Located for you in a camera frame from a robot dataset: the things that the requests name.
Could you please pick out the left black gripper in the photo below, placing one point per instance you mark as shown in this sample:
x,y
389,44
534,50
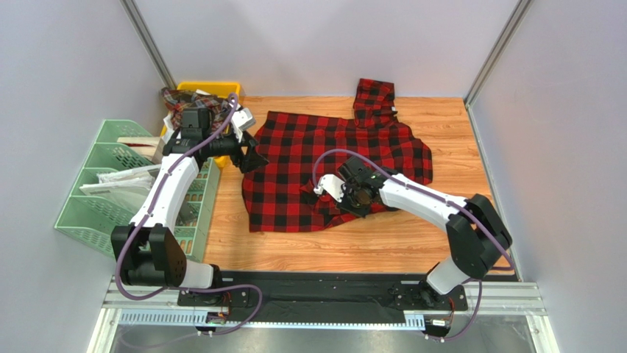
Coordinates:
x,y
252,159

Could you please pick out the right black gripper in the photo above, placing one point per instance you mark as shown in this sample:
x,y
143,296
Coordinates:
x,y
344,190

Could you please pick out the red black plaid shirt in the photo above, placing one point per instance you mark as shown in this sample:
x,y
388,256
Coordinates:
x,y
279,197

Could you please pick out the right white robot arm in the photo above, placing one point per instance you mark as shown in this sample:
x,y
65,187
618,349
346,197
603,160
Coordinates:
x,y
476,234

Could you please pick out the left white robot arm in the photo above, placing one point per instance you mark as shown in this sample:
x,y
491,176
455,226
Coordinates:
x,y
146,250

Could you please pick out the yellow plastic bin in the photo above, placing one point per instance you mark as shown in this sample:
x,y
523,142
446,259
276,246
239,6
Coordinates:
x,y
201,127

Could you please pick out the white cloth in bin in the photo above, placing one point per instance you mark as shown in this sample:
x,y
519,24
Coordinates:
x,y
171,128

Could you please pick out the multicolour plaid shirt in bin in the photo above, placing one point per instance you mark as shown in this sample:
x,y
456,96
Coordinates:
x,y
177,100

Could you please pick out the brown book in rack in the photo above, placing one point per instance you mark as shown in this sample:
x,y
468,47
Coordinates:
x,y
147,146

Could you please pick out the papers in file rack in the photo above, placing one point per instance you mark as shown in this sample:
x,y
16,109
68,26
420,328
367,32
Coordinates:
x,y
128,189

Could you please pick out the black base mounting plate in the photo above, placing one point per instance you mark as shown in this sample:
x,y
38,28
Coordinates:
x,y
325,298

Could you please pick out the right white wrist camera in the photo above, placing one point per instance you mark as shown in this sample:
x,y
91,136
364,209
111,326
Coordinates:
x,y
331,185

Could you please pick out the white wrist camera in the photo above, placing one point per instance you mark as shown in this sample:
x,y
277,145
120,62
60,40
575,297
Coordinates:
x,y
241,121
331,185

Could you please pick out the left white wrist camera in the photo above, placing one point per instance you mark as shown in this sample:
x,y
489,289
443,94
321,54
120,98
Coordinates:
x,y
241,121

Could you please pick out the aluminium rail frame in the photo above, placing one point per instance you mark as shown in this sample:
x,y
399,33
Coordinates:
x,y
507,315

